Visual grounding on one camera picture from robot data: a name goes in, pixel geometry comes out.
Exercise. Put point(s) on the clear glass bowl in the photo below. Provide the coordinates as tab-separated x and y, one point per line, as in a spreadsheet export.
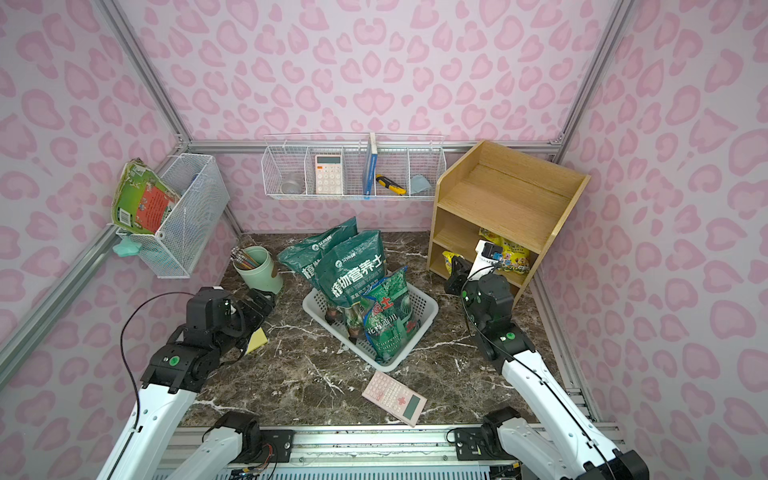
293	183

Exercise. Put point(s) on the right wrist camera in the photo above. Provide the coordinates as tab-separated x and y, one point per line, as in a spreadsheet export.
485	257

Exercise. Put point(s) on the yellow utility knife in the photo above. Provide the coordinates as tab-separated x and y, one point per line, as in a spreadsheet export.
391	185

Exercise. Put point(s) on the green pencil cup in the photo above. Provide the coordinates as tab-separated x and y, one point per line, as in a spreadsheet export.
257	268

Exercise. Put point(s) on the mint green star hook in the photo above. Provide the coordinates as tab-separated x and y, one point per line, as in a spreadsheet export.
127	247

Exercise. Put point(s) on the white wire wall basket back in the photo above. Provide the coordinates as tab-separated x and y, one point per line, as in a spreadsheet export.
400	156

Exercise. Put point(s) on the yellow floral fertilizer packet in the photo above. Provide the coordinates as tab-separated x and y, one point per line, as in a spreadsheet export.
508	255

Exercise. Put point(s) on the bright green flower fertilizer bag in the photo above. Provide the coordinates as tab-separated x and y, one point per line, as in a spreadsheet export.
389	322

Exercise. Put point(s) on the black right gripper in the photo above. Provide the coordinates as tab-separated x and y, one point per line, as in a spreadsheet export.
456	282

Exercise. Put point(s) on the yellow sticky note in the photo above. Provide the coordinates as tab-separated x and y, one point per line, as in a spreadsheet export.
257	340

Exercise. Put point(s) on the blue book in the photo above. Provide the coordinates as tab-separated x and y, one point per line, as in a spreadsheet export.
370	167

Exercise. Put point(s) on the white mesh wall basket left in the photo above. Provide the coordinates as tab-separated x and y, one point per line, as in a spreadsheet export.
174	251

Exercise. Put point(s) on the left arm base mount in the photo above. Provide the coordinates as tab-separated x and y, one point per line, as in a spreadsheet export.
254	445

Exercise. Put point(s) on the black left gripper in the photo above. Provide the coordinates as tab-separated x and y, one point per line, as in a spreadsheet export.
253	310

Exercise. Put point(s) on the white orange calculator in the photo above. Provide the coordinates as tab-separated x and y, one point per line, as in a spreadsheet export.
329	177

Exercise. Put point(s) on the dark green soil bag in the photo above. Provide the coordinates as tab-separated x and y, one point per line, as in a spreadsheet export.
348	271
303	257

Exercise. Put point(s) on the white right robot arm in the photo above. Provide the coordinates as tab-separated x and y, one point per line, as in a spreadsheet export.
574	447

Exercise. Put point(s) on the white plastic basket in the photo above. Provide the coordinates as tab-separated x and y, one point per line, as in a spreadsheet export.
425	309

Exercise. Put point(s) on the green red seed packet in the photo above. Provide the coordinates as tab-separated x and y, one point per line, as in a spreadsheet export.
142	201

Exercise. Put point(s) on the light blue cup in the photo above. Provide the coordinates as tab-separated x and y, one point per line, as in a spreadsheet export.
420	185

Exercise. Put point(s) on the pink calculator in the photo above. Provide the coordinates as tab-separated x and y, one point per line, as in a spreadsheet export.
395	398

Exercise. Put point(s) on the wooden shelf unit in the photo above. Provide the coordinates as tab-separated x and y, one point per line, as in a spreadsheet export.
522	198

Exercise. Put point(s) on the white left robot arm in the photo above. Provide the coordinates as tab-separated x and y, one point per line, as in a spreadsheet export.
173	379

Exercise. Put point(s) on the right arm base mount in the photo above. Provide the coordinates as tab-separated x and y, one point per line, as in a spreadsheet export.
476	444

